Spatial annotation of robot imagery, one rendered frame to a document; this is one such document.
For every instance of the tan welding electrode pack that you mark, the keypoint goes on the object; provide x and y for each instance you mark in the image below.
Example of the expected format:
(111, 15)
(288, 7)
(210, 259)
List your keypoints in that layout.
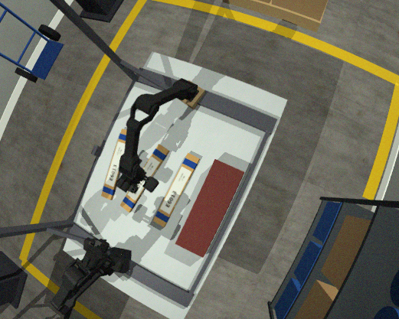
(175, 191)
(151, 167)

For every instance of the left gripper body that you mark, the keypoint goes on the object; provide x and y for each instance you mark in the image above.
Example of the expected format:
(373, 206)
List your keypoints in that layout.
(150, 183)

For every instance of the tan cardboard box with blue bands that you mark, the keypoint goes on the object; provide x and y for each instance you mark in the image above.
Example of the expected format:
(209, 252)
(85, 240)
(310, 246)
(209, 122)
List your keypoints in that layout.
(113, 172)

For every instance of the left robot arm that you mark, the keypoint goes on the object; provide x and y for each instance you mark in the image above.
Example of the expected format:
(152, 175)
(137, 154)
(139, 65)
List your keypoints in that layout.
(149, 104)

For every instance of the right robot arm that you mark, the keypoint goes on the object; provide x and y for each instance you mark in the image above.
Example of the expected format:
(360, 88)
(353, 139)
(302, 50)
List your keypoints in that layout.
(65, 299)

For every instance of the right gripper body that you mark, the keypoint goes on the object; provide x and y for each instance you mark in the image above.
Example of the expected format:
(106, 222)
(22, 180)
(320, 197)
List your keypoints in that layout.
(117, 262)

